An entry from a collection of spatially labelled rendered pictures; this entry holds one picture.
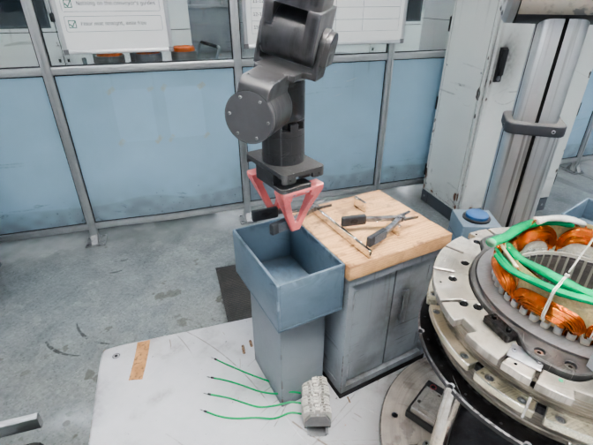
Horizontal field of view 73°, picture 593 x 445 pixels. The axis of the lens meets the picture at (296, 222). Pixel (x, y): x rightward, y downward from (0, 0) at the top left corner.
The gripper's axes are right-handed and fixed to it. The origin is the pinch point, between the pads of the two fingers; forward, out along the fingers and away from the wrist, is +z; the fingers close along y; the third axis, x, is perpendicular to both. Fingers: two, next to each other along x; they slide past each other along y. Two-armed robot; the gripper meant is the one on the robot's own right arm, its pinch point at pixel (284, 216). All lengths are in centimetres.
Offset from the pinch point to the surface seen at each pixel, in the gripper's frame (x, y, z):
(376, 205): 20.9, -2.0, 5.0
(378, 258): 9.3, 10.6, 4.9
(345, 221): 9.5, 2.7, 2.4
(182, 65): 53, -191, 8
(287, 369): -3.8, 6.0, 24.3
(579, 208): 53, 18, 6
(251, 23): 91, -177, -13
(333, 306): 2.6, 9.0, 12.0
